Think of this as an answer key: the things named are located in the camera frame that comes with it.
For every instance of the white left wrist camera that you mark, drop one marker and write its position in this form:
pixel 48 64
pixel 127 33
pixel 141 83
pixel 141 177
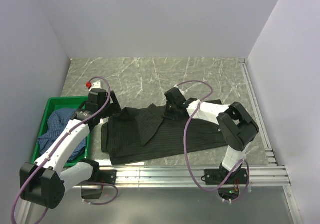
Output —
pixel 94 85

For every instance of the aluminium rail frame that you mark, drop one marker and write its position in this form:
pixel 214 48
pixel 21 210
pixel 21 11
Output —
pixel 162 190

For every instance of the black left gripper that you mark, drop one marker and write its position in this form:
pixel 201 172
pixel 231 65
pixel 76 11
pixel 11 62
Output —
pixel 114 107

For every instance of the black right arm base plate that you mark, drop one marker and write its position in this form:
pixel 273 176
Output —
pixel 216 176

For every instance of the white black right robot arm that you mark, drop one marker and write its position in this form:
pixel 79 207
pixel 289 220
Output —
pixel 234 122

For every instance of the green plastic tray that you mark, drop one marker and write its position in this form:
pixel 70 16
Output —
pixel 52 105

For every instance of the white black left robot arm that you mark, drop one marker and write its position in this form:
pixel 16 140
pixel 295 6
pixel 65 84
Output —
pixel 61 163

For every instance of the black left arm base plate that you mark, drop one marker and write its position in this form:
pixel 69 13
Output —
pixel 107 176

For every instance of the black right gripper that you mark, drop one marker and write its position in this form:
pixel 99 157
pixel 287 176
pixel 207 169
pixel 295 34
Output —
pixel 167 114

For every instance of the black pinstriped long sleeve shirt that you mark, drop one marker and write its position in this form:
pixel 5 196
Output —
pixel 135 135

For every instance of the blue checked shirt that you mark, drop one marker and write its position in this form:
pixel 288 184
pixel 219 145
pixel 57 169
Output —
pixel 57 122

